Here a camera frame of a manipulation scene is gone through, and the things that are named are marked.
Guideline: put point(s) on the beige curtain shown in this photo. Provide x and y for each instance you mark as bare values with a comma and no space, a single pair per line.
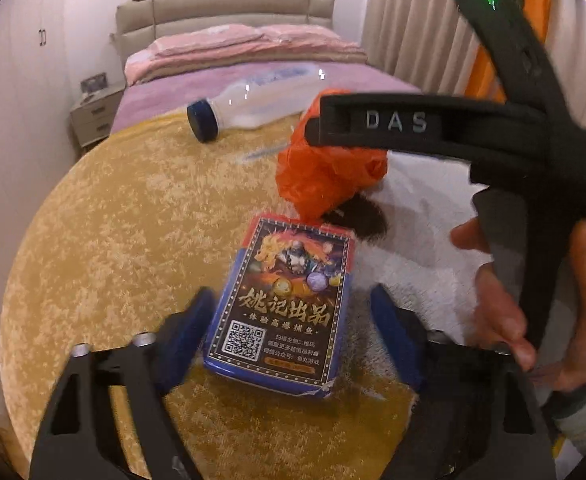
413,25

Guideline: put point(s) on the white wardrobe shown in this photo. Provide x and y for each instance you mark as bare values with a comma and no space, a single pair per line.
13,135

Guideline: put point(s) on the small black photo frame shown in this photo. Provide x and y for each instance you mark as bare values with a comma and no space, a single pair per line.
94,82

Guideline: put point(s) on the bed with purple cover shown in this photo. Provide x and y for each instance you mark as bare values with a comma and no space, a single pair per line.
213,90

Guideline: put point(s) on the person's right hand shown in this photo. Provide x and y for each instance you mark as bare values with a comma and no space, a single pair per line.
583,310

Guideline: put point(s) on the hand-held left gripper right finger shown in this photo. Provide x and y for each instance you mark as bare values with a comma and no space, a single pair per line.
393,330

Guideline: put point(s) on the person's right forearm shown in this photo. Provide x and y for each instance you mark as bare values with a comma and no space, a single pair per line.
583,420

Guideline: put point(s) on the blue picture card box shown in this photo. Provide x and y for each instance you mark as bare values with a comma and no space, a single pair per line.
283,310

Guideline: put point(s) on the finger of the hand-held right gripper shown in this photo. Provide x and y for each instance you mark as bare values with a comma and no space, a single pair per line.
353,122

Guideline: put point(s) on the black and white furry mat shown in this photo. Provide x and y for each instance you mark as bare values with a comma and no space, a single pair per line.
423,240

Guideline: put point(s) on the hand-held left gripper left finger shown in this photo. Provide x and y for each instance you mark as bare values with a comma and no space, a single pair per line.
183,345

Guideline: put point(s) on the orange curtain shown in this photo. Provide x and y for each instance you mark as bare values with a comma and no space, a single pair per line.
480,75

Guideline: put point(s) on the clear bottle with blue cap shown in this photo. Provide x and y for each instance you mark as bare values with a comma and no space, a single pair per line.
253,105

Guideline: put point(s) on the grey nightstand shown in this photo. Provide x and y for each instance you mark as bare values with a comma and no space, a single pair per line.
93,120

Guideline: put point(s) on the folded pink blanket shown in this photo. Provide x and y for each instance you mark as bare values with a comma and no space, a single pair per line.
253,59

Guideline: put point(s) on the orange plastic bag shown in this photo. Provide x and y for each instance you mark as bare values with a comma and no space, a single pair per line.
323,180

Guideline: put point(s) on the beige padded headboard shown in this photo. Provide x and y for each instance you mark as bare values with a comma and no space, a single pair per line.
223,10

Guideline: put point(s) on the pink pillow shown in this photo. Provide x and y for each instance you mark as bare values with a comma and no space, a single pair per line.
303,34
203,40

